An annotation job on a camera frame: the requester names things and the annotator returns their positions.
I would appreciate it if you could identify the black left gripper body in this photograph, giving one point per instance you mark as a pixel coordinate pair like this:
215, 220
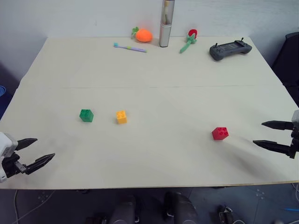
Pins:
10, 166

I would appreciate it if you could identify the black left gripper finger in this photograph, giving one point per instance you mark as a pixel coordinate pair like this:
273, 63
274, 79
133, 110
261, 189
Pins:
39, 162
26, 142

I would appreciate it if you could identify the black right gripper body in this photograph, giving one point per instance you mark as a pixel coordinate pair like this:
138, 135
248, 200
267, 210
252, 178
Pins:
294, 144

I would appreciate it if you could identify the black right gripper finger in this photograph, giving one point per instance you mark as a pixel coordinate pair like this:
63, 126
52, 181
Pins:
272, 145
278, 124

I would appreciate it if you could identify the blue round object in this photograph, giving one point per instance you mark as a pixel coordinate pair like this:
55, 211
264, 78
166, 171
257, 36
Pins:
2, 98

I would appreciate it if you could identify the red toy brick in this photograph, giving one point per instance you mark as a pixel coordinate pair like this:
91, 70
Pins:
220, 133

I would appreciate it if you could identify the black chair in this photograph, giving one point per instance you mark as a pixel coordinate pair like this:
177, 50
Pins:
287, 63

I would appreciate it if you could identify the green toy brick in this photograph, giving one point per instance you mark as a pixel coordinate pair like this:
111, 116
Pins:
86, 115

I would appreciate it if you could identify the black floor device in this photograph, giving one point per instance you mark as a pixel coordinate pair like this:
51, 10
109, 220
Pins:
225, 214

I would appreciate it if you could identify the grey handheld remote controller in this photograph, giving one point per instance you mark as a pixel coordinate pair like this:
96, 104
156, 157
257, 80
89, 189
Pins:
230, 50

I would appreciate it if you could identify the yellow toy brick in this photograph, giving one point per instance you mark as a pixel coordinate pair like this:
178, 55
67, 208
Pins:
121, 116

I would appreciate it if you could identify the dark rounded robot leg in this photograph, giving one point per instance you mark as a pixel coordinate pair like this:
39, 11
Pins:
181, 208
123, 210

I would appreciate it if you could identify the red plush rose toy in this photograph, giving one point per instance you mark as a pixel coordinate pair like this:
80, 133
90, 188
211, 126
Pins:
189, 39

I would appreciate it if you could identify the blue and purple toothbrush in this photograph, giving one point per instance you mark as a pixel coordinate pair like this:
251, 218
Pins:
130, 47

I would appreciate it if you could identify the white toothbrush in holder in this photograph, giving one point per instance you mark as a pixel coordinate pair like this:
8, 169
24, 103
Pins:
166, 11

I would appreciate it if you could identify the orange plush carrot toy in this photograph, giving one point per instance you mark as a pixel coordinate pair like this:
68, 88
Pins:
144, 35

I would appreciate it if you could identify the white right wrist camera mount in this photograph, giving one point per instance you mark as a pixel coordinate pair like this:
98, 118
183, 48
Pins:
296, 119

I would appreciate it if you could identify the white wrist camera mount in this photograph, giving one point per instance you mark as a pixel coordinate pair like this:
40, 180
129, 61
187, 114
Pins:
5, 143
296, 119

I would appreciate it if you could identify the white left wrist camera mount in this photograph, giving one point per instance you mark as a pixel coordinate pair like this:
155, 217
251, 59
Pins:
5, 143

